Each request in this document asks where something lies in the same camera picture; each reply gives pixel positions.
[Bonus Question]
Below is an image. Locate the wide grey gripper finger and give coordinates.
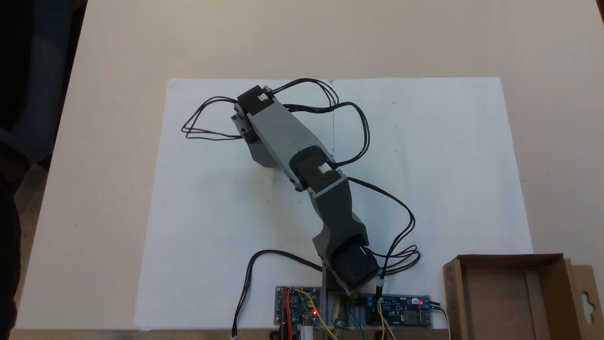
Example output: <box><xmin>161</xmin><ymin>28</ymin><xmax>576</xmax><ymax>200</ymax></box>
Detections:
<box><xmin>250</xmin><ymin>139</ymin><xmax>279</xmax><ymax>168</ymax></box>

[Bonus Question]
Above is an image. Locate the white paper sheet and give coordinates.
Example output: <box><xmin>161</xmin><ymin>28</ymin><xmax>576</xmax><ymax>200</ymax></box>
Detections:
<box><xmin>134</xmin><ymin>77</ymin><xmax>534</xmax><ymax>331</ymax></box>

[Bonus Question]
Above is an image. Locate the circuit board with red LED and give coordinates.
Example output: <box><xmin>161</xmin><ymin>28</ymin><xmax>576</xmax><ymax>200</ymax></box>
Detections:
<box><xmin>275</xmin><ymin>286</ymin><xmax>322</xmax><ymax>327</ymax></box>

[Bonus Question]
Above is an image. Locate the blue circuit board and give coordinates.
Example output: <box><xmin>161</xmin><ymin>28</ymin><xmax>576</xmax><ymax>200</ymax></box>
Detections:
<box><xmin>366</xmin><ymin>295</ymin><xmax>432</xmax><ymax>328</ymax></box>

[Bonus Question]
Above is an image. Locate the brown cardboard box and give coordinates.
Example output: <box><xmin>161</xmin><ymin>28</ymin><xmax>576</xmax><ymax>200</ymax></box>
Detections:
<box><xmin>443</xmin><ymin>254</ymin><xmax>597</xmax><ymax>340</ymax></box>

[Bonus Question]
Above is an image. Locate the black gripper servo cable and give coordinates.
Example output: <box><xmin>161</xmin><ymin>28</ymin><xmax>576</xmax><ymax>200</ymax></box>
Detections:
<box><xmin>181</xmin><ymin>96</ymin><xmax>245</xmax><ymax>141</ymax></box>

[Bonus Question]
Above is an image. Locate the black wrist servo cable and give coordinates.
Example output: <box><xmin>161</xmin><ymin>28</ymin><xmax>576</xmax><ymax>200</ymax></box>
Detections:
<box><xmin>269</xmin><ymin>78</ymin><xmax>371</xmax><ymax>168</ymax></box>

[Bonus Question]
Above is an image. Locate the black power cable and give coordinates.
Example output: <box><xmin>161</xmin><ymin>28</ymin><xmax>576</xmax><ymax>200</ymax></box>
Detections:
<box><xmin>231</xmin><ymin>249</ymin><xmax>324</xmax><ymax>340</ymax></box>

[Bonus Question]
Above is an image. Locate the red wire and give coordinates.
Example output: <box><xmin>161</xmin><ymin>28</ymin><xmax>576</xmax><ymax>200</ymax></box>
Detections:
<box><xmin>282</xmin><ymin>289</ymin><xmax>294</xmax><ymax>338</ymax></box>

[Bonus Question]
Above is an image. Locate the black elbow servo cable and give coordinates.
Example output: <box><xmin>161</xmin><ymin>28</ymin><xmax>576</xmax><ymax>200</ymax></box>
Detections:
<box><xmin>347</xmin><ymin>177</ymin><xmax>421</xmax><ymax>284</ymax></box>

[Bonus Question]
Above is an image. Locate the yellow wire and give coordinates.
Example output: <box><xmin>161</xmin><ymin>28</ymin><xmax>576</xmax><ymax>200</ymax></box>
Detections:
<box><xmin>294</xmin><ymin>288</ymin><xmax>332</xmax><ymax>340</ymax></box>

